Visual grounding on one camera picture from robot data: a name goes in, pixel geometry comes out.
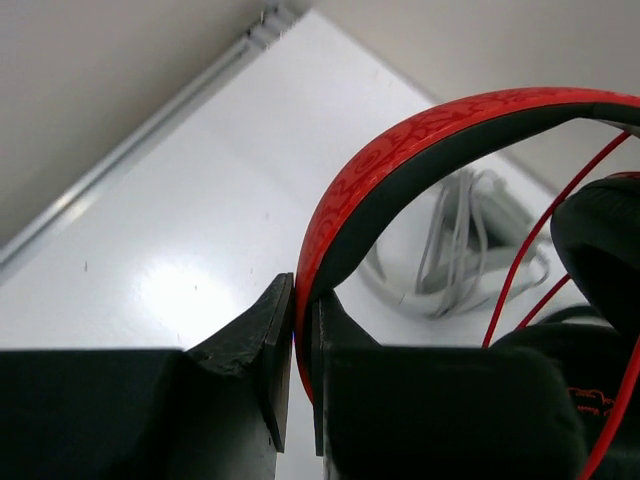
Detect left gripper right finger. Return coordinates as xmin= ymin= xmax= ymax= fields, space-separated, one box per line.
xmin=310 ymin=294 xmax=586 ymax=479

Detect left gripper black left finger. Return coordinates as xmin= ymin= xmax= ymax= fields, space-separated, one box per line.
xmin=1 ymin=273 xmax=294 ymax=479

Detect thin red headphone cable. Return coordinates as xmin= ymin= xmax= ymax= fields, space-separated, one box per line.
xmin=480 ymin=130 xmax=640 ymax=480

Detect red black headphones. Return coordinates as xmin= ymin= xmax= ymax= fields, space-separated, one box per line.
xmin=295 ymin=87 xmax=639 ymax=479

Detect white grey headphones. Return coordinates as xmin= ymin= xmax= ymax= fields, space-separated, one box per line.
xmin=358 ymin=169 xmax=533 ymax=320

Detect aluminium rail frame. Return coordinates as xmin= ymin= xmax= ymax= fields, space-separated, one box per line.
xmin=1 ymin=2 xmax=302 ymax=269

